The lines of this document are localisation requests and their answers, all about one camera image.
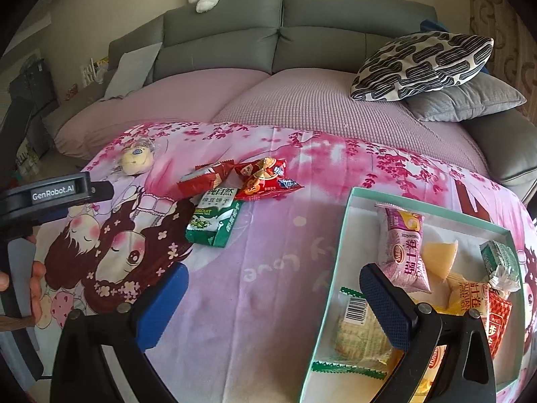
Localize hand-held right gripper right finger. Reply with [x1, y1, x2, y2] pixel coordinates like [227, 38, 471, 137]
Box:
[360, 264, 498, 403]

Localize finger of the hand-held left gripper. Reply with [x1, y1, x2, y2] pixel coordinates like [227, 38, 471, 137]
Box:
[90, 181, 114, 204]

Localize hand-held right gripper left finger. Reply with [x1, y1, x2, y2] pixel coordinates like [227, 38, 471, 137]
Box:
[54, 262, 189, 403]

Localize beige green-edged cracker packet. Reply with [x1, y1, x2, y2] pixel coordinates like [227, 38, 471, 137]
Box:
[310, 286, 397, 380]

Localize pink bread packet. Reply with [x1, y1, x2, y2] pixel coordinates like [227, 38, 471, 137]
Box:
[375, 203, 433, 295]

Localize yellow jelly cup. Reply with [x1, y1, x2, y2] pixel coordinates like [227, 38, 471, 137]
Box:
[422, 238, 459, 283]

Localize yellow bread packet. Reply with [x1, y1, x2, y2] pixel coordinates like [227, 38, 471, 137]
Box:
[413, 275, 493, 391]

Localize teal cardboard box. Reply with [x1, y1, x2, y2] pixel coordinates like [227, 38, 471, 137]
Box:
[302, 187, 525, 403]

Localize dark red sausage packet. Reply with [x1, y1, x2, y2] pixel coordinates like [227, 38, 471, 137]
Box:
[482, 289, 515, 357]

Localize small green snack packet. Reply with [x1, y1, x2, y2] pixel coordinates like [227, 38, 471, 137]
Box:
[479, 239, 521, 292]

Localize person's left hand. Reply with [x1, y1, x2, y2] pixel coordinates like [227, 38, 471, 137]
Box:
[0, 261, 47, 332]

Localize round bun in clear wrapper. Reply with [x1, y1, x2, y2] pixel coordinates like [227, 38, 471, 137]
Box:
[111, 138, 168, 176]

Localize green biscuit packet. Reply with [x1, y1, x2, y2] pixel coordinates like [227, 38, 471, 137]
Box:
[185, 187, 245, 248]

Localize red snack packet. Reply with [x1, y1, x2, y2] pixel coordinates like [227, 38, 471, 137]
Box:
[176, 160, 236, 198]

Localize black cabinet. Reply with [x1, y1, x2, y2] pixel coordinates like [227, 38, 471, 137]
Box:
[8, 56, 59, 156]

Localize pink printed blanket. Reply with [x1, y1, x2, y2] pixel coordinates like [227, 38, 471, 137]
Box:
[34, 120, 537, 403]

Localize white letter decoration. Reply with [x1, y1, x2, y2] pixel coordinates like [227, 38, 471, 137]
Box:
[80, 56, 112, 85]

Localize light grey cushion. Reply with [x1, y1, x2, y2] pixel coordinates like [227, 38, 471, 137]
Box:
[103, 42, 162, 99]

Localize red peanut bag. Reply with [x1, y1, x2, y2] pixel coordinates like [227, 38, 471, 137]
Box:
[233, 156, 305, 201]

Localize grey sofa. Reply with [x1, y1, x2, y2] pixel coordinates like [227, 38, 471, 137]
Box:
[42, 0, 537, 202]

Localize pink sofa cover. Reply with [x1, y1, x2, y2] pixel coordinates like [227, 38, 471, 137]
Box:
[54, 67, 489, 173]

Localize grey pillow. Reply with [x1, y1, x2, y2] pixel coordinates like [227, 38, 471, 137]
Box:
[405, 76, 527, 123]

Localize black and white patterned pillow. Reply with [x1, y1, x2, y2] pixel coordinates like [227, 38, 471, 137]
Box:
[350, 31, 495, 102]

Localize beige patterned curtain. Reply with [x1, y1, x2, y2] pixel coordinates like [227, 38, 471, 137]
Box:
[466, 0, 537, 105]

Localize blue cloth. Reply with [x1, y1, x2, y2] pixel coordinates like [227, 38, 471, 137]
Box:
[420, 19, 451, 34]

